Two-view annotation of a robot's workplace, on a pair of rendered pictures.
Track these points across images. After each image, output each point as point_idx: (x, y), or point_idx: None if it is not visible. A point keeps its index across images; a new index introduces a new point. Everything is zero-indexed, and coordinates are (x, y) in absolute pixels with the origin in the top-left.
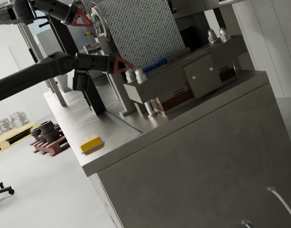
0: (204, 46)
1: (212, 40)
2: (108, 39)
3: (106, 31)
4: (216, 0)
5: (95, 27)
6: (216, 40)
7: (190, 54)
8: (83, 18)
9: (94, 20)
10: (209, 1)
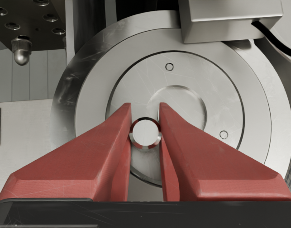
0: (59, 27)
1: (64, 41)
2: (152, 19)
3: (95, 63)
4: (12, 113)
5: (232, 94)
6: (61, 40)
7: (18, 4)
8: (167, 186)
9: (134, 146)
10: (37, 114)
